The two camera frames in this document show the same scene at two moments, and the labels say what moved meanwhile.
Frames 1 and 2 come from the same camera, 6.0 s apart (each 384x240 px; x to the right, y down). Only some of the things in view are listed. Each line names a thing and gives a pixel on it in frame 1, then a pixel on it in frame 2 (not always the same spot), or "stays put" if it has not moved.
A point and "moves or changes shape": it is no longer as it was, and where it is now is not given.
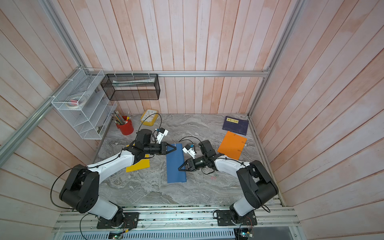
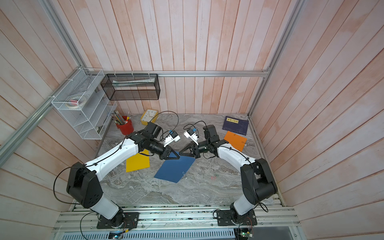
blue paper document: [174, 160] moves or changes shape
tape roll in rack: [75, 102] stays put
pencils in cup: [119, 118] stays put
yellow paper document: [143, 163] stays put
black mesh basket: [131, 86] stays put
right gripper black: [191, 164] → [195, 150]
